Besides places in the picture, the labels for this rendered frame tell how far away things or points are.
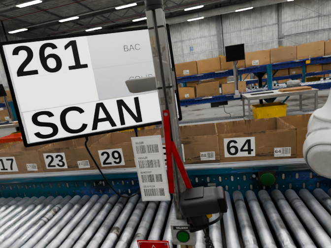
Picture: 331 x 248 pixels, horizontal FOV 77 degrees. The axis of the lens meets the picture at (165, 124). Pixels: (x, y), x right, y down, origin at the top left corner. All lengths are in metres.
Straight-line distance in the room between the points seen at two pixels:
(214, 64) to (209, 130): 4.29
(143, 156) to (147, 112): 0.15
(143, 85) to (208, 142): 0.65
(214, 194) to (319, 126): 0.27
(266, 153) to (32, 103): 1.08
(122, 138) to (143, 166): 1.01
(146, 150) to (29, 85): 0.38
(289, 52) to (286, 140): 4.83
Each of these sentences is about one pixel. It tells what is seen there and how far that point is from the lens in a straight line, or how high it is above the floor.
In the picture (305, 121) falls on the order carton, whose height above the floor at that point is 1.00.
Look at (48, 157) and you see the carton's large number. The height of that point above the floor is 0.99.
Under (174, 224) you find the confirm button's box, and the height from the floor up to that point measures 0.98.
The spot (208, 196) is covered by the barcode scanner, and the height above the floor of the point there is 1.09.
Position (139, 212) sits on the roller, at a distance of 1.17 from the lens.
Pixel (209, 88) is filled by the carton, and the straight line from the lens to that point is 5.41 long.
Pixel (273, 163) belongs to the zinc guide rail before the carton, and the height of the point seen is 0.89.
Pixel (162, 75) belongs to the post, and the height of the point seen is 1.40.
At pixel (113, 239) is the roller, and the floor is 0.74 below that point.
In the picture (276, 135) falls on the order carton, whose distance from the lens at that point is 1.23.
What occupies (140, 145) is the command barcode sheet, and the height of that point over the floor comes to 1.22.
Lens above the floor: 1.39
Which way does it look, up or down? 12 degrees down
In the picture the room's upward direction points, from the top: 8 degrees counter-clockwise
